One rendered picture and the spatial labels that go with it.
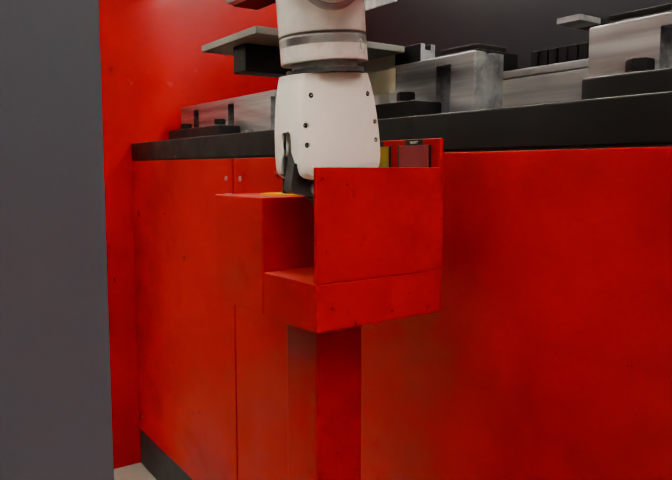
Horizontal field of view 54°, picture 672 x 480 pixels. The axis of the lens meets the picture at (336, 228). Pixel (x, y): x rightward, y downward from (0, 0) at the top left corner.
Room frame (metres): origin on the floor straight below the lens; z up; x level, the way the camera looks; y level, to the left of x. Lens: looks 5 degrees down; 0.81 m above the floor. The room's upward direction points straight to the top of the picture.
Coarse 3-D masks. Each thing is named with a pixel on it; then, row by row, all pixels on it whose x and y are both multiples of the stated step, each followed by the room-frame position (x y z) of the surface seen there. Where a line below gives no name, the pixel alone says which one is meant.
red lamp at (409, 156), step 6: (402, 150) 0.71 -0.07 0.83; (408, 150) 0.71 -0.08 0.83; (414, 150) 0.70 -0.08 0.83; (420, 150) 0.69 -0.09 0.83; (426, 150) 0.68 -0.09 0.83; (402, 156) 0.71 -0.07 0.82; (408, 156) 0.71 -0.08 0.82; (414, 156) 0.70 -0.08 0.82; (420, 156) 0.69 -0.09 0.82; (426, 156) 0.68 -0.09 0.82; (402, 162) 0.71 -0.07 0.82; (408, 162) 0.71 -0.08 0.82; (414, 162) 0.70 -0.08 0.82; (420, 162) 0.69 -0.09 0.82; (426, 162) 0.68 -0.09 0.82
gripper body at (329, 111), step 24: (288, 72) 0.63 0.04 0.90; (312, 72) 0.61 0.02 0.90; (336, 72) 0.62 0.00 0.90; (360, 72) 0.64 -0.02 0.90; (288, 96) 0.62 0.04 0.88; (312, 96) 0.61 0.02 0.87; (336, 96) 0.62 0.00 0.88; (360, 96) 0.64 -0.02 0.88; (288, 120) 0.61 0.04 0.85; (312, 120) 0.61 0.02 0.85; (336, 120) 0.62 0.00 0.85; (360, 120) 0.64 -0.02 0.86; (288, 144) 0.63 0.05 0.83; (312, 144) 0.61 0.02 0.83; (336, 144) 0.62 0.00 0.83; (360, 144) 0.64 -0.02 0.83; (312, 168) 0.61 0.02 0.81
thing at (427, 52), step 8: (408, 48) 1.05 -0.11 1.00; (416, 48) 1.03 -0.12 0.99; (424, 48) 1.03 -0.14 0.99; (432, 48) 1.04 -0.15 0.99; (400, 56) 1.06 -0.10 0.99; (408, 56) 1.05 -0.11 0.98; (416, 56) 1.03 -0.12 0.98; (424, 56) 1.03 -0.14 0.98; (432, 56) 1.04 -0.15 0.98; (400, 64) 1.06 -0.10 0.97
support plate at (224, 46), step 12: (228, 36) 0.97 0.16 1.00; (240, 36) 0.94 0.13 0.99; (252, 36) 0.92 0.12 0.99; (264, 36) 0.92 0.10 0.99; (276, 36) 0.92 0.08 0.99; (204, 48) 1.04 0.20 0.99; (216, 48) 1.02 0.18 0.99; (228, 48) 1.02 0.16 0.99; (372, 48) 1.02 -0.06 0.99; (384, 48) 1.03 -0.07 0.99; (396, 48) 1.04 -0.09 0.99
